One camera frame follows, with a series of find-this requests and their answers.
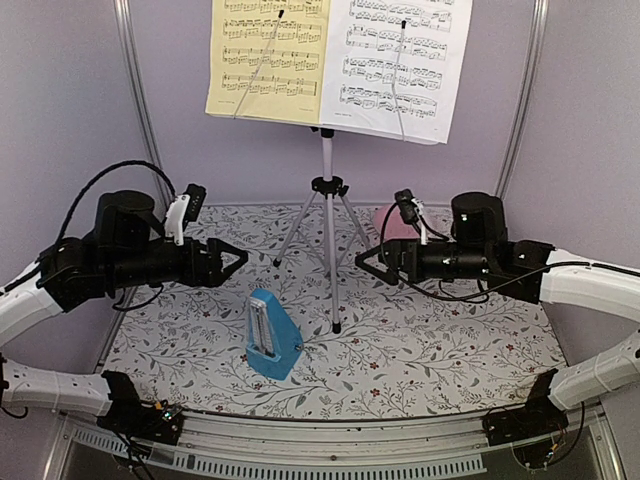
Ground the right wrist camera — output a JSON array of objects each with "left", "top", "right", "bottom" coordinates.
[{"left": 394, "top": 189, "right": 428, "bottom": 245}]

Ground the yellow sheet music page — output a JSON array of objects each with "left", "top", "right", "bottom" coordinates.
[{"left": 205, "top": 0, "right": 331, "bottom": 126}]

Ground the white sheet music page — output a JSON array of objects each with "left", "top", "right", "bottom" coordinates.
[{"left": 320, "top": 0, "right": 473, "bottom": 145}]

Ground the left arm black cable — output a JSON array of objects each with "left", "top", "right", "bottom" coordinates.
[{"left": 57, "top": 159, "right": 177, "bottom": 246}]

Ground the blue metronome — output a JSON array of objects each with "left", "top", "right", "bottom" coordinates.
[{"left": 245, "top": 288, "right": 304, "bottom": 381}]

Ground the front aluminium rail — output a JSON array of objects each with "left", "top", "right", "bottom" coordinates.
[{"left": 44, "top": 403, "right": 626, "bottom": 479}]

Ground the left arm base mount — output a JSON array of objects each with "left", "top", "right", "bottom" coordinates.
[{"left": 96, "top": 371, "right": 184, "bottom": 446}]

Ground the pink plate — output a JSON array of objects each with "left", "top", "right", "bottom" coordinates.
[{"left": 371, "top": 204, "right": 420, "bottom": 244}]

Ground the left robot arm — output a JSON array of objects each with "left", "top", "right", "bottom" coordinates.
[{"left": 1, "top": 185, "right": 248, "bottom": 434}]

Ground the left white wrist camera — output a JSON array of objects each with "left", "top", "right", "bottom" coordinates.
[{"left": 164, "top": 183, "right": 206, "bottom": 246}]

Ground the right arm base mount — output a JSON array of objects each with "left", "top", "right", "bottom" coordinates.
[{"left": 482, "top": 368, "right": 569, "bottom": 446}]

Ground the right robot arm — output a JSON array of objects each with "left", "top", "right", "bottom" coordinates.
[{"left": 355, "top": 189, "right": 639, "bottom": 436}]

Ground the lilac music stand with tripod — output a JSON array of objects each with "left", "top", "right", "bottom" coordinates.
[{"left": 272, "top": 126, "right": 371, "bottom": 334}]

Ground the floral table mat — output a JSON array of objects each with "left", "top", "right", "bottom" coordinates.
[{"left": 105, "top": 205, "right": 565, "bottom": 420}]

